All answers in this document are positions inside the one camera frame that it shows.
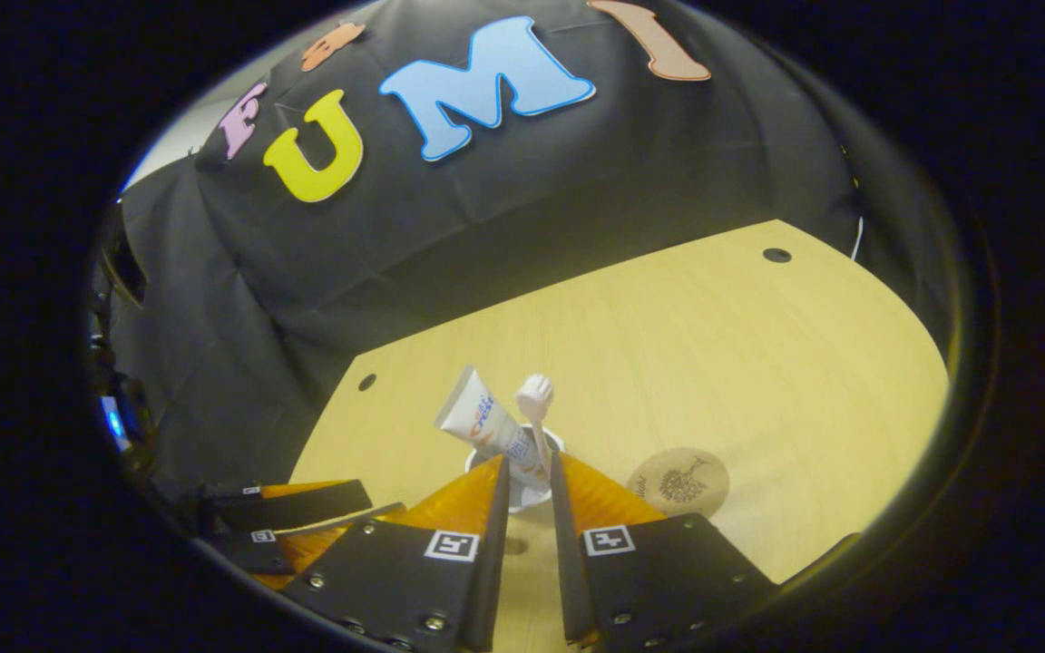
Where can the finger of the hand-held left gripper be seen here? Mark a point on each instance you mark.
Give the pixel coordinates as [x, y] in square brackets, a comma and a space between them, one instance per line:
[305, 506]
[250, 549]

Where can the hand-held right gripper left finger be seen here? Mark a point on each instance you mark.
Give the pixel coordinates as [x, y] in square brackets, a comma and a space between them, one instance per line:
[491, 562]

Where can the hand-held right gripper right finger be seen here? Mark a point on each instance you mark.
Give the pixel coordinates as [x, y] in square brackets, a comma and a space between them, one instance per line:
[568, 562]

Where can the translucent white cup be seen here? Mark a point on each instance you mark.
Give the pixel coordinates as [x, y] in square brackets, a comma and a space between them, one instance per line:
[530, 497]

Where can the round wooden coaster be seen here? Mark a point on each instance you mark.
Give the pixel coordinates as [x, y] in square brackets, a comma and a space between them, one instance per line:
[681, 481]

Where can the white toothpaste tube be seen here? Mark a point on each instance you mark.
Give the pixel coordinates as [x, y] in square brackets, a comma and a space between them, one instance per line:
[473, 417]

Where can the white toothbrush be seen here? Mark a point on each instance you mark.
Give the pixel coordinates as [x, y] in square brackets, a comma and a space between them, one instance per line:
[534, 394]

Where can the black backdrop cloth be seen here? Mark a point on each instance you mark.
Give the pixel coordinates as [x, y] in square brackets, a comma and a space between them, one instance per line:
[486, 209]

